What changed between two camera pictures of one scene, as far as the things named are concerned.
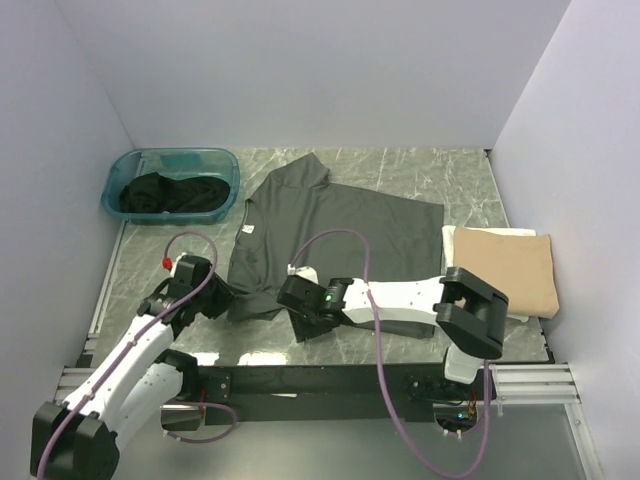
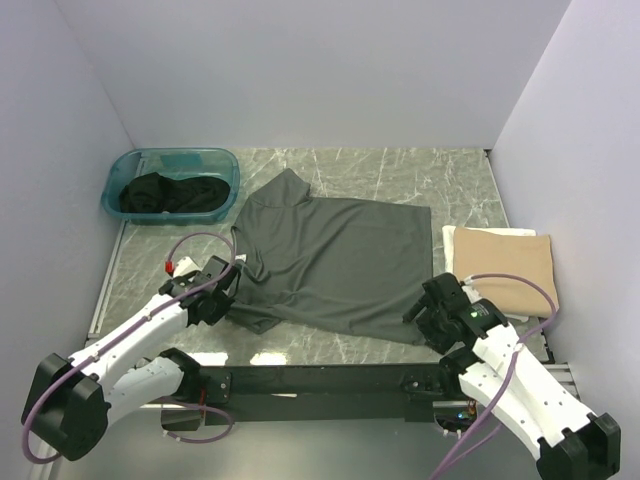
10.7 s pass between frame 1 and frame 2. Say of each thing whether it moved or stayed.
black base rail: stayed
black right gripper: moved
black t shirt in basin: stayed
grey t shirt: moved
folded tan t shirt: stayed
